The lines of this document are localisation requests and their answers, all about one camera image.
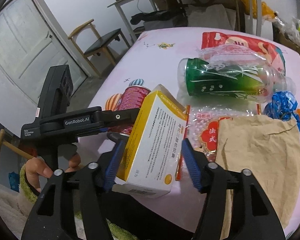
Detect yellow white medicine box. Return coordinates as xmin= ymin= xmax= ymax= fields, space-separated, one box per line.
xmin=112 ymin=85 xmax=187 ymax=198

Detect person's left hand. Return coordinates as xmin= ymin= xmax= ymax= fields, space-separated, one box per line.
xmin=25 ymin=153 xmax=82 ymax=193

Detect wooden chair black seat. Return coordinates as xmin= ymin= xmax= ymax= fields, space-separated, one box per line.
xmin=68 ymin=19 xmax=131 ymax=78

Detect blue wrapper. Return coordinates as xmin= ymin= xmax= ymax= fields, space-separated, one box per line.
xmin=263 ymin=91 xmax=300 ymax=132

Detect yellow plastic bag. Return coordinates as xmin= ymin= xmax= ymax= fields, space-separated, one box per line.
xmin=240 ymin=0 xmax=275 ymax=21

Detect cardboard box with bags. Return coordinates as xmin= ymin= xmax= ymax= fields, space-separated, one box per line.
xmin=272 ymin=16 xmax=300 ymax=55

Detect red metal can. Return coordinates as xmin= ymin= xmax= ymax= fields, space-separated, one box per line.
xmin=108 ymin=86 xmax=151 ymax=136

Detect white door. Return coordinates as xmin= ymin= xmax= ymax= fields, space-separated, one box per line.
xmin=0 ymin=0 xmax=88 ymax=106

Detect red snack bag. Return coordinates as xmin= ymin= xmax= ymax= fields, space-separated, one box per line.
xmin=202 ymin=31 xmax=286 ymax=76

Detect clear red pastry wrapper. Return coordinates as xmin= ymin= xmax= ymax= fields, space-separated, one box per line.
xmin=176 ymin=104 xmax=262 ymax=182

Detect brown paper bag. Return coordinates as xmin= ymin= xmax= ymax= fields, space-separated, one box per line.
xmin=216 ymin=115 xmax=300 ymax=228

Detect green label plastic bottle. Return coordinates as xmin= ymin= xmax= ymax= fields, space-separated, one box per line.
xmin=177 ymin=58 xmax=296 ymax=103

